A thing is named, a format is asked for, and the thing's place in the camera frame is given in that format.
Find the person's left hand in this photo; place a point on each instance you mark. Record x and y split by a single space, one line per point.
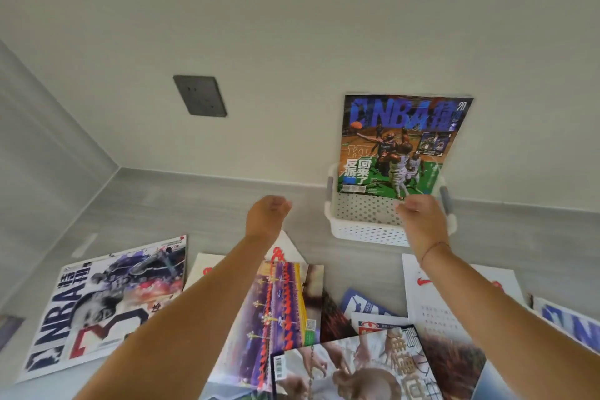
265 219

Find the person's right hand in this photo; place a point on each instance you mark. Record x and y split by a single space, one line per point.
424 224

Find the person's right fingers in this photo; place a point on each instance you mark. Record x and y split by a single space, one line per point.
406 205

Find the person's left fingers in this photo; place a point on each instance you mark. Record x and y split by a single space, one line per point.
280 203

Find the person's right forearm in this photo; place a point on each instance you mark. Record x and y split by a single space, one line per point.
506 324

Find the person's left forearm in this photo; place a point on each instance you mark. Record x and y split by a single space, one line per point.
187 320

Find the white perforated plastic basket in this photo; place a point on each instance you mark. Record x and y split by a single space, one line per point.
363 221

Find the green court basketball magazine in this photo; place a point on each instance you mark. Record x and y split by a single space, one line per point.
393 146

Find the white magazine with red print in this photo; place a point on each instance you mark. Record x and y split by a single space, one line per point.
202 271

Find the white calendar magazine red logo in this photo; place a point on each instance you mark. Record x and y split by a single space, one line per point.
436 306

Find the small blue booklet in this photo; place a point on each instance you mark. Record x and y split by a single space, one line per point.
363 305

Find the purple magazine with red lanterns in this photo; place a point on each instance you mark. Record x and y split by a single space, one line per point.
276 315

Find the white magazine with red emblem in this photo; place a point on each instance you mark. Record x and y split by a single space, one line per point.
379 322

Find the dark red magazine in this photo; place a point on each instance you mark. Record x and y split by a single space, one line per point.
335 320

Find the magazine with reaching hands cover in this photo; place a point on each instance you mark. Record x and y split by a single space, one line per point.
356 367

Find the grey blue magazine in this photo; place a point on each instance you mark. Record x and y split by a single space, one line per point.
492 385

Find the white magazine with blue letters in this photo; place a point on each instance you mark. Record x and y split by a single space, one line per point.
569 322

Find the white magazine with player portrait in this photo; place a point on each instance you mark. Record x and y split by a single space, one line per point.
93 310

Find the dark grey wall socket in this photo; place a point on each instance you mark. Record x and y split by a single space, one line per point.
200 96

